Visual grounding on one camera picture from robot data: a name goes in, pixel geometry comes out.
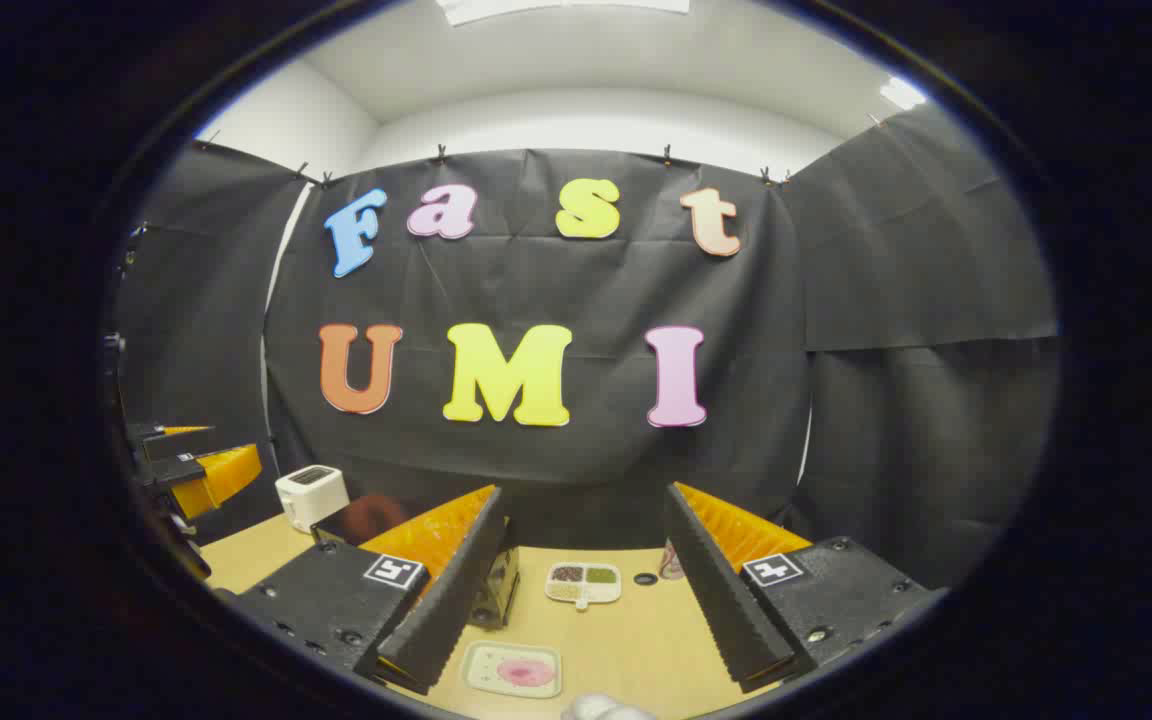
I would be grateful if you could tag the black backdrop cloth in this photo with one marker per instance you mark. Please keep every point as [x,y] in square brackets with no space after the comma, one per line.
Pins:
[556,290]

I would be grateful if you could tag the small ceiling light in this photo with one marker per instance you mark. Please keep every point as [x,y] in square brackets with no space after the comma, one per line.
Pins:
[902,94]

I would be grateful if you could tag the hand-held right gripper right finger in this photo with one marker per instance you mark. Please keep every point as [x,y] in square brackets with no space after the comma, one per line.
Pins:
[716,590]

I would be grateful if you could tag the pink round patty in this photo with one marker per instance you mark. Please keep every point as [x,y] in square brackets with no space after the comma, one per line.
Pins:
[526,672]

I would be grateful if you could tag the white square plate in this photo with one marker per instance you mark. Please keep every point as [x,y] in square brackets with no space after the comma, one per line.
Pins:
[481,670]

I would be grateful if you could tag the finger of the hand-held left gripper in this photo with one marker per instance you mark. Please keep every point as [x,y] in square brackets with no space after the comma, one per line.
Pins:
[171,468]
[146,434]

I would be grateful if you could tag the white toaster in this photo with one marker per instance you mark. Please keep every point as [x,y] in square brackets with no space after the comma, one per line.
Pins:
[311,492]

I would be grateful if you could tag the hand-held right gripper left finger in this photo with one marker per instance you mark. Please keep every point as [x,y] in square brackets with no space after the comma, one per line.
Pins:
[446,590]

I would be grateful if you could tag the black electric oven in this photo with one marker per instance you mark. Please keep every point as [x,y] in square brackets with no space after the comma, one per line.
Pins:
[356,520]

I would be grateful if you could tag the white divided grain dish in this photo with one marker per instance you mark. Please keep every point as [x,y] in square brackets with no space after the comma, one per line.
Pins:
[584,582]

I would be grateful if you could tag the large ceiling light panel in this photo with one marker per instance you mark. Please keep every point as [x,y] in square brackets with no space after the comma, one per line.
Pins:
[556,8]

